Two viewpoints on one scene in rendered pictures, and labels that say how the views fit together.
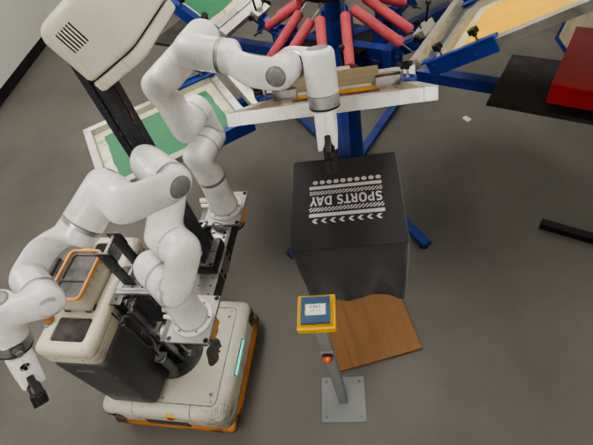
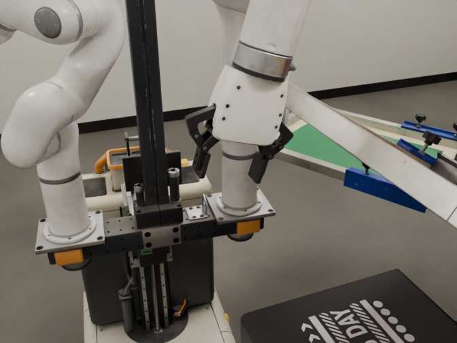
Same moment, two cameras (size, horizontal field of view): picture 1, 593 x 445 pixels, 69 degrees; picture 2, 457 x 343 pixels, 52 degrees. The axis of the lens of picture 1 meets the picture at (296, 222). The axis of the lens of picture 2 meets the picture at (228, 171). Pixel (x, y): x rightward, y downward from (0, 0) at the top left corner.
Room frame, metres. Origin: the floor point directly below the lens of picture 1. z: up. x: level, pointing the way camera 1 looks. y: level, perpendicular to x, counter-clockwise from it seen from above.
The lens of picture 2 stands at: (0.47, -0.62, 1.81)
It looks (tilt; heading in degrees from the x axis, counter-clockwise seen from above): 28 degrees down; 54
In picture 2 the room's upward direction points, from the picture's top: straight up
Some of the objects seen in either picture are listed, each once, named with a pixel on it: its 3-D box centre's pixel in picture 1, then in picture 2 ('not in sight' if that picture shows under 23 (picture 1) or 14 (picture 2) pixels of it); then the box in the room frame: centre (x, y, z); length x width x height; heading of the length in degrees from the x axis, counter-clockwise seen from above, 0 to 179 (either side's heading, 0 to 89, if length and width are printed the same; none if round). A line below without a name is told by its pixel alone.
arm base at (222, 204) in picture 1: (214, 193); (238, 175); (1.12, 0.25, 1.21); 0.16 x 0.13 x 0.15; 70
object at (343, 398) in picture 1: (332, 364); not in sight; (0.71, 0.02, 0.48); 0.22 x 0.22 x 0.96; 76
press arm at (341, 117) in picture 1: (342, 131); not in sight; (1.65, -0.34, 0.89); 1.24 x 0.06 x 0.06; 166
